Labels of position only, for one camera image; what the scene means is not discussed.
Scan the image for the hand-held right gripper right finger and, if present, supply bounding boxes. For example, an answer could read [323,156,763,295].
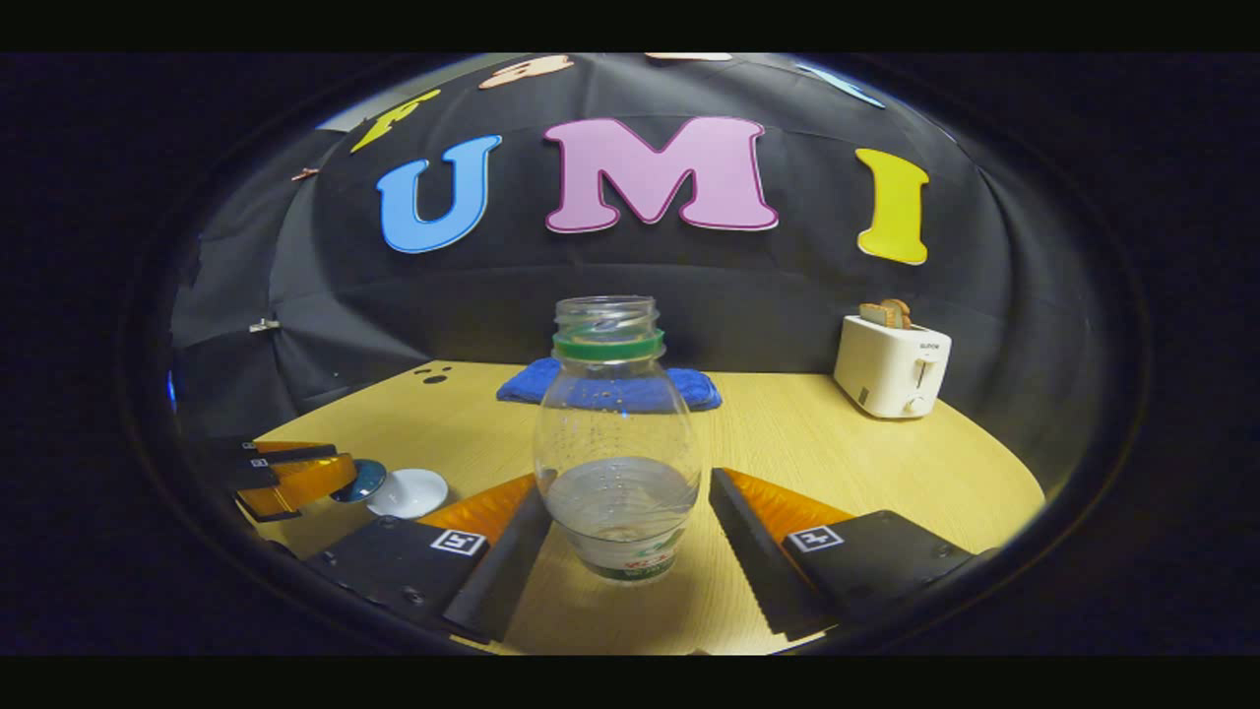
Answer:
[709,468,977,641]

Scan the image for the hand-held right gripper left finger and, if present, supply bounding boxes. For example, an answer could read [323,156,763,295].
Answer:
[303,474,554,646]

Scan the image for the blue teacup lid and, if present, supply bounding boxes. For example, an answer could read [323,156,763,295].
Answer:
[330,459,388,505]

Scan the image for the small ceramic teacup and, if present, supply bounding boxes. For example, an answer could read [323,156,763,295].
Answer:
[366,469,450,520]

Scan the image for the clear plastic water bottle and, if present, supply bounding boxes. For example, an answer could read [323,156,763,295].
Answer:
[533,295,703,584]

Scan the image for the blue towel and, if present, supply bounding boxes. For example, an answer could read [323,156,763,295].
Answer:
[495,357,723,413]

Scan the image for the white toaster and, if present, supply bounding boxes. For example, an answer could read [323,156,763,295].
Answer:
[834,314,953,420]

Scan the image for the black backdrop cloth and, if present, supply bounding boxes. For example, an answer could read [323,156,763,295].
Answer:
[172,53,1094,493]

